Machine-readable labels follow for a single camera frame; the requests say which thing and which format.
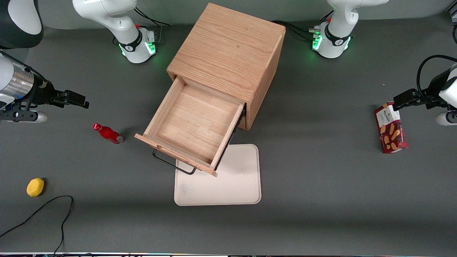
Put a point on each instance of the oak wooden cabinet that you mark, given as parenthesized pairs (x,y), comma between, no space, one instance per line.
(232,50)

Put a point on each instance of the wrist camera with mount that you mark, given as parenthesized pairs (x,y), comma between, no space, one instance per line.
(35,117)
(446,118)

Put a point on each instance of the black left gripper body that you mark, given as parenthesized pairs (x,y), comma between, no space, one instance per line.
(432,90)

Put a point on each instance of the yellow lemon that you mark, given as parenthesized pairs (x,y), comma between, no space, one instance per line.
(35,187)

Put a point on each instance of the wooden drawer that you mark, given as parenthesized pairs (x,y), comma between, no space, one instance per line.
(192,117)

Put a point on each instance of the dark aluminium frame rail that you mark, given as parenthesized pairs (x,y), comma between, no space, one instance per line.
(454,13)

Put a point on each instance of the beige plastic tray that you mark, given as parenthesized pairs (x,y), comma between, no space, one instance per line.
(228,185)

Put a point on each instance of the red plastic bottle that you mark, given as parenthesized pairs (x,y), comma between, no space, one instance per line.
(109,135)

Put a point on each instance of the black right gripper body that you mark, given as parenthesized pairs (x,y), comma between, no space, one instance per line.
(41,94)

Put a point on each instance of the red tartan shortbread box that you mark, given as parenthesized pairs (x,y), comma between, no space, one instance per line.
(391,135)

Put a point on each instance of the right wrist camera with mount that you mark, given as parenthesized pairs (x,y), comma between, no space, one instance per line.
(35,117)

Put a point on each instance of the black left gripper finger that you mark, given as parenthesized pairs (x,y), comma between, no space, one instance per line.
(422,97)
(405,99)

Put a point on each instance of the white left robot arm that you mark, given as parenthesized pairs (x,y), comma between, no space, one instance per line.
(339,35)

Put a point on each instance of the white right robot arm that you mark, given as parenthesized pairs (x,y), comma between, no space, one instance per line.
(114,18)

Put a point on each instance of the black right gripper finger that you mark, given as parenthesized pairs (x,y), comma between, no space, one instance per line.
(76,99)
(59,99)

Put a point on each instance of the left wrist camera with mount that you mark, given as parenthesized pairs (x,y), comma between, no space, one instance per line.
(446,118)

